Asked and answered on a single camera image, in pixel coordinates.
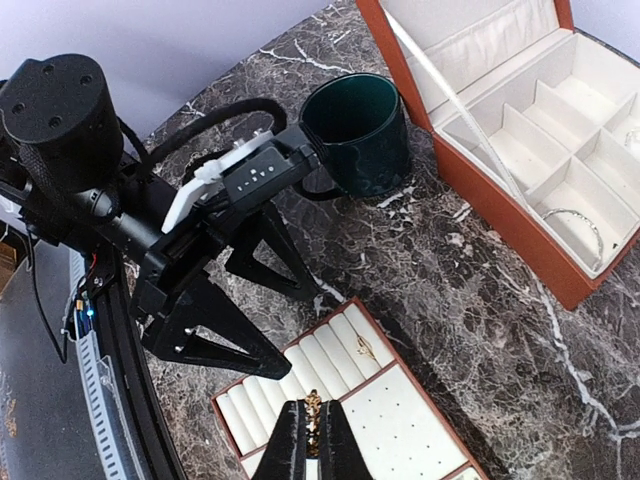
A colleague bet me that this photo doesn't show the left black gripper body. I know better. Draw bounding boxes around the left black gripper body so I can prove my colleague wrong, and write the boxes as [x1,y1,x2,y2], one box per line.
[131,220,235,340]

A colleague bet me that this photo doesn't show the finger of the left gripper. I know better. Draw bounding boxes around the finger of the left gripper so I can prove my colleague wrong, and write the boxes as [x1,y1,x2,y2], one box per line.
[142,274,291,379]
[225,202,319,301]

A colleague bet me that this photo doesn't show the black front table rail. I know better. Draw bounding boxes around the black front table rail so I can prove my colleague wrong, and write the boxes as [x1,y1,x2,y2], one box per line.
[89,244,186,479]

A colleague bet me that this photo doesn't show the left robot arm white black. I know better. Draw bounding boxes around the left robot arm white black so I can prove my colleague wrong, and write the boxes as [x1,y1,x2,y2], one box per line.
[1,54,326,380]

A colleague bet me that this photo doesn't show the dark green cup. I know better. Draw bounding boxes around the dark green cup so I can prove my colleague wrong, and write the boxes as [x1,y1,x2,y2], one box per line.
[294,73,411,201]

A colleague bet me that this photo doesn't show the red jewelry tray cream insert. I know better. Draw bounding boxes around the red jewelry tray cream insert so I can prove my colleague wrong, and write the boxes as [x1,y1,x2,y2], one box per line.
[212,298,487,479]

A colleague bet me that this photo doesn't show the red wooden jewelry box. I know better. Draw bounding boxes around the red wooden jewelry box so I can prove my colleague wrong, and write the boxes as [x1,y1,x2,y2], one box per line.
[358,0,639,309]

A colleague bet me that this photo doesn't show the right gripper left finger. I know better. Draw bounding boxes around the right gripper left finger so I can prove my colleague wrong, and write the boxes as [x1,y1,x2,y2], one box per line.
[252,400,307,480]

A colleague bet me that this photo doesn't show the white slotted cable duct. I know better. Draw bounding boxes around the white slotted cable duct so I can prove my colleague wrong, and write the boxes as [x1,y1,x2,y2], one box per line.
[69,251,137,479]

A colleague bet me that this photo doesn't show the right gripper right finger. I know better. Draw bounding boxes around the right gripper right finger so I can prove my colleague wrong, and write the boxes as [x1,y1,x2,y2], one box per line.
[317,400,373,480]

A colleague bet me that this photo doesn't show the silver chain bracelet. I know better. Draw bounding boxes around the silver chain bracelet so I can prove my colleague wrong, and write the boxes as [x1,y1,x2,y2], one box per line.
[542,207,606,271]

